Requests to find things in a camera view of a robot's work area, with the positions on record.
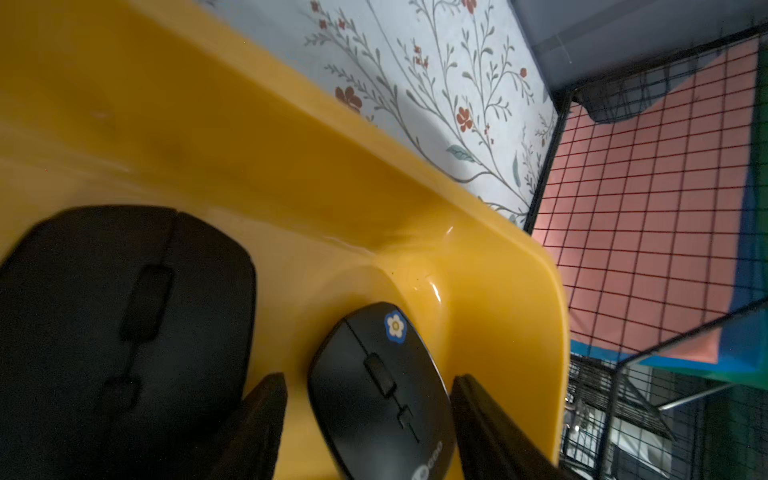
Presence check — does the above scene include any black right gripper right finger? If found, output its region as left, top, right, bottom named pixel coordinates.
left=450, top=375, right=573, bottom=480

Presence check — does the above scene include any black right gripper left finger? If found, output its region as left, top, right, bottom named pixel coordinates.
left=206, top=373, right=288, bottom=479

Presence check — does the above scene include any black mouse with flower sticker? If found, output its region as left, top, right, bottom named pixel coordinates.
left=308, top=302, right=456, bottom=479

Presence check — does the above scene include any black Lecoo mouse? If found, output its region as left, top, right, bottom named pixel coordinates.
left=1, top=205, right=256, bottom=479

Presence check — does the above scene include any yellow plastic storage box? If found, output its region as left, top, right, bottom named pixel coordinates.
left=1, top=1, right=567, bottom=479

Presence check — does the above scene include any pink folder in organizer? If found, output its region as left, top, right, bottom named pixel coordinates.
left=533, top=35, right=767, bottom=369

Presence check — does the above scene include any floral table mat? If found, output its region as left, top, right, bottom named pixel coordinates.
left=205, top=1, right=558, bottom=226

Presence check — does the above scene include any black wire desk organizer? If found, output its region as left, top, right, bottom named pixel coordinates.
left=526, top=24, right=767, bottom=479

